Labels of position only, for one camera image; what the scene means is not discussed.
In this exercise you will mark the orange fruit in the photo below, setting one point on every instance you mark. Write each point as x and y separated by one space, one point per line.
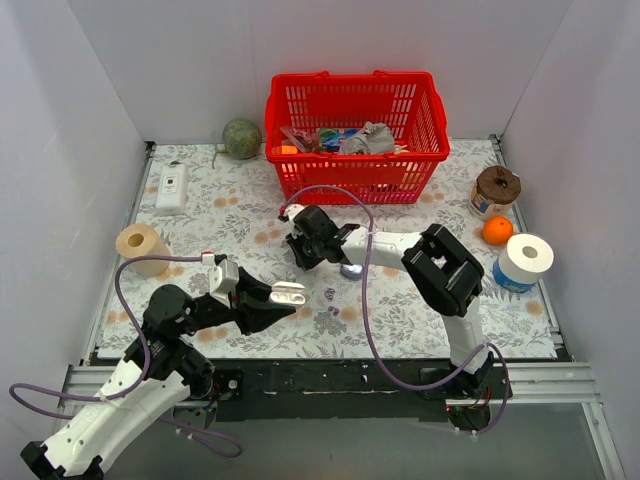
497 231

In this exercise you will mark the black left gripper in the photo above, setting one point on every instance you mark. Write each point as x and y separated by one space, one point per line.
239 304

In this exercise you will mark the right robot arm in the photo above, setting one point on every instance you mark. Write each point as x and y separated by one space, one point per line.
444 272

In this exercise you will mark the red plastic shopping basket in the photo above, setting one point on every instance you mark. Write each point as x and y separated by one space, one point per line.
333 138

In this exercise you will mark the white earbud charging case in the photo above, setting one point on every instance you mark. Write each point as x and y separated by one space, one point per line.
288 293

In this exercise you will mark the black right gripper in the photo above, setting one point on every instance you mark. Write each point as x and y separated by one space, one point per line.
300 248

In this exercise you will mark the brown lidded jar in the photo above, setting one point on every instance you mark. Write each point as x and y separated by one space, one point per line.
494 191

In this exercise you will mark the white toilet paper roll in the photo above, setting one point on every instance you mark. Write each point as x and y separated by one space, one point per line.
526 255

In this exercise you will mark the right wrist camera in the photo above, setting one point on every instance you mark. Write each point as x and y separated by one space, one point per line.
289 212

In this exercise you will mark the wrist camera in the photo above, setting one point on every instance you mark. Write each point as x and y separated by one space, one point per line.
223 276
289 212

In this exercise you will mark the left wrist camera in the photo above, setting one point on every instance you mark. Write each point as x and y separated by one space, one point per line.
223 276

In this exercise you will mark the floral patterned table mat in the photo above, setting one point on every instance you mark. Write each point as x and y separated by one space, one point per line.
196 199

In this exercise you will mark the crumpled grey bag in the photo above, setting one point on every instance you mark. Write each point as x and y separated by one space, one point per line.
371 139

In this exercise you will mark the white rectangular device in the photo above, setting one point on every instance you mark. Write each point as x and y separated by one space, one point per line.
172 190

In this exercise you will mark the purple earbud charging case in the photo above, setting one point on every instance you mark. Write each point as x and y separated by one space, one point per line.
351 271

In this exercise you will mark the green melon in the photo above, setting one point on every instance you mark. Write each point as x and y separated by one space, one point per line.
242 138

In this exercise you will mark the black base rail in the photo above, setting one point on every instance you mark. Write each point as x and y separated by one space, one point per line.
313 389

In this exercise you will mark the beige paper roll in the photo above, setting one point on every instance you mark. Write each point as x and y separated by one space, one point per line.
141 239

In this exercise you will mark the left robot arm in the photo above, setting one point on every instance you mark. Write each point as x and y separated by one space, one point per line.
160 369

